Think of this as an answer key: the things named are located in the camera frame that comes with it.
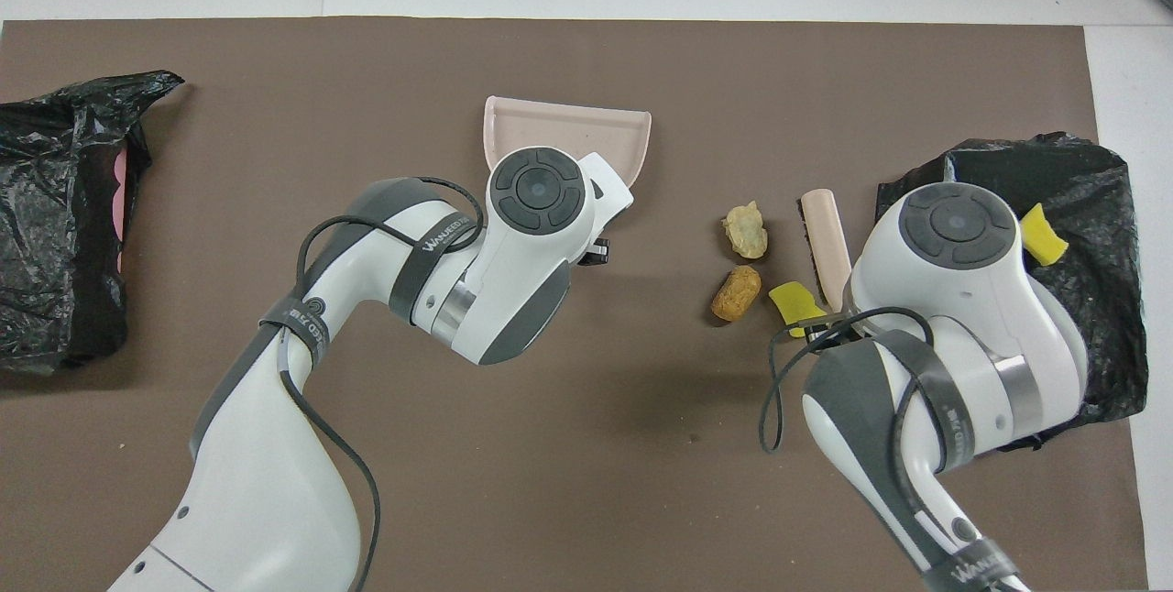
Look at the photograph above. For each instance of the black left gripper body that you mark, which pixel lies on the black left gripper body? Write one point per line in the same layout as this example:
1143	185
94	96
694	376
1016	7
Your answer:
596	254

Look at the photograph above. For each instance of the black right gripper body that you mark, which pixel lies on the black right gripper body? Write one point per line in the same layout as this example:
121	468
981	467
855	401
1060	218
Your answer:
838	328

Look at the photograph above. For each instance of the yellow sponge piece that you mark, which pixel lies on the yellow sponge piece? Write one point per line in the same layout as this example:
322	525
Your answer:
1045	239
795	303

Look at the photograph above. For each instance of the beige brush with black bristles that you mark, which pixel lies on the beige brush with black bristles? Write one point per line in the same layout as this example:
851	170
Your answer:
827	244

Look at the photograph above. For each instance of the brown foam chunk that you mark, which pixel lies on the brown foam chunk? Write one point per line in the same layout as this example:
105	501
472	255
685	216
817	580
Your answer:
736	292

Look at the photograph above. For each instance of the beige plastic dustpan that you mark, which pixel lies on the beige plastic dustpan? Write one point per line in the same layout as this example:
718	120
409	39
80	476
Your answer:
568	125

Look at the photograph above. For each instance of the beige foam chunk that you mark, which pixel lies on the beige foam chunk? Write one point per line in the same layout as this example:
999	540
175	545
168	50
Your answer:
747	233

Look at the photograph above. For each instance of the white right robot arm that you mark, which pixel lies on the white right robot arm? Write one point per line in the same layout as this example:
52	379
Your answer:
962	317

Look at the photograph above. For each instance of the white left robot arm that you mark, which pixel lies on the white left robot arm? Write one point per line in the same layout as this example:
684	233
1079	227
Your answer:
266	482

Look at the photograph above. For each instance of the black plastic trash bag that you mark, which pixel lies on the black plastic trash bag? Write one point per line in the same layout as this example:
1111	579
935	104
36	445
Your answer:
1113	299
55	207

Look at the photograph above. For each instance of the pink plastic bin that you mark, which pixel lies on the pink plastic bin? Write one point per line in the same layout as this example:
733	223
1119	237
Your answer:
118	207

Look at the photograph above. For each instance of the brown paper table mat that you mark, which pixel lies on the brown paper table mat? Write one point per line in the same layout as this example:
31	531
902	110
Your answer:
550	482

